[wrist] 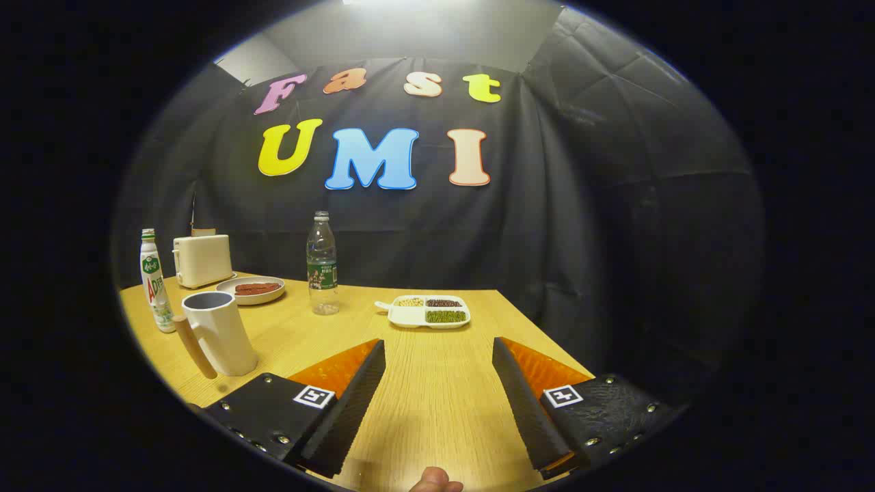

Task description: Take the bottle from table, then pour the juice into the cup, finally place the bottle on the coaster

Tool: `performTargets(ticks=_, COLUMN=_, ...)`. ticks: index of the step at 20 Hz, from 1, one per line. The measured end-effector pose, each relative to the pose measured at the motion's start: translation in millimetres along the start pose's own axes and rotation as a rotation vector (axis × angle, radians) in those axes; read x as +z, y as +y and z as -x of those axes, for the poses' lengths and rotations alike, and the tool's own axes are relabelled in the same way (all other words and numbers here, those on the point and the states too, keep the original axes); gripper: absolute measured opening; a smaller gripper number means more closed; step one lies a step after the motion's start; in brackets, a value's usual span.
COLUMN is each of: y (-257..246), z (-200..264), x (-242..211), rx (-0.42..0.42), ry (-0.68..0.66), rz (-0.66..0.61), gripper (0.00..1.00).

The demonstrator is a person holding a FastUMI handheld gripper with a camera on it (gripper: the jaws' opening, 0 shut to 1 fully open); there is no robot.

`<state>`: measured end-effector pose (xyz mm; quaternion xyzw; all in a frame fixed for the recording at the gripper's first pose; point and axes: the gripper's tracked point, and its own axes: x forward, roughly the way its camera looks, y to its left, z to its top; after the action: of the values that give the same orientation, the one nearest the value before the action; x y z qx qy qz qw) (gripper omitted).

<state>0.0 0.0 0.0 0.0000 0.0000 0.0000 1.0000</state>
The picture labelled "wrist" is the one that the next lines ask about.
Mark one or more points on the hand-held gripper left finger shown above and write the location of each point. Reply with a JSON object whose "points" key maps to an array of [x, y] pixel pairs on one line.
{"points": [[348, 410]]}

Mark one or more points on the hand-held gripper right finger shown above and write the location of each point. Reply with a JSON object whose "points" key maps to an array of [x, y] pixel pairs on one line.
{"points": [[526, 410]]}

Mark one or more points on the white juice bottle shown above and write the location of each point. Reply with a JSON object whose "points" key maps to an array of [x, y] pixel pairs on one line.
{"points": [[156, 287]]}

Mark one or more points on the clear plastic water bottle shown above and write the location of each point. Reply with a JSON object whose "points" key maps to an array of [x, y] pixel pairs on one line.
{"points": [[322, 273]]}

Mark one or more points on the wooden table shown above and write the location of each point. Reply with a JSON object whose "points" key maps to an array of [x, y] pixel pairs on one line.
{"points": [[437, 383]]}

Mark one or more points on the white divided dish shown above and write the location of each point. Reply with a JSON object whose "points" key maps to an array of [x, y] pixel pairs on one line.
{"points": [[410, 318]]}

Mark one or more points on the green beans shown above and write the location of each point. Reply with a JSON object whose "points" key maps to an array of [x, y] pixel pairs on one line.
{"points": [[446, 316]]}

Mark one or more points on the yellow beans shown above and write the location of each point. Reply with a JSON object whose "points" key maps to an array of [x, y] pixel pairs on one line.
{"points": [[411, 301]]}

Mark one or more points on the red beans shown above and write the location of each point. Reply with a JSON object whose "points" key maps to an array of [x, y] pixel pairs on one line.
{"points": [[443, 302]]}

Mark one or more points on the round white plate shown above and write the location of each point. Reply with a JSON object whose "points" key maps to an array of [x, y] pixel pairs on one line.
{"points": [[263, 300]]}

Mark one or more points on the red meat slice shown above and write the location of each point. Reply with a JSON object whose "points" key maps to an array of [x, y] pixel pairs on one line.
{"points": [[258, 288]]}

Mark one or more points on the cream toaster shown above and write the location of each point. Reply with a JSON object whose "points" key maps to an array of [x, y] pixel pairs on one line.
{"points": [[203, 261]]}

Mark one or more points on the bread slice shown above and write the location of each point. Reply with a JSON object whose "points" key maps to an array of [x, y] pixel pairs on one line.
{"points": [[203, 232]]}

